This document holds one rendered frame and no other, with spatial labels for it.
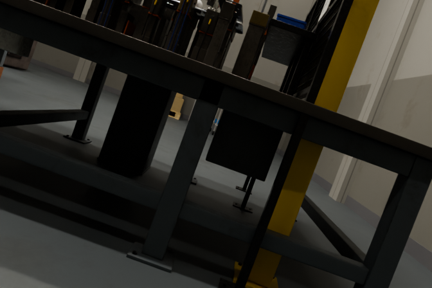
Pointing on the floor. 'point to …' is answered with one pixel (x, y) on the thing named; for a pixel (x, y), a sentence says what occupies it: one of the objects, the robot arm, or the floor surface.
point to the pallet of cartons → (177, 106)
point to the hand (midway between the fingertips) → (209, 0)
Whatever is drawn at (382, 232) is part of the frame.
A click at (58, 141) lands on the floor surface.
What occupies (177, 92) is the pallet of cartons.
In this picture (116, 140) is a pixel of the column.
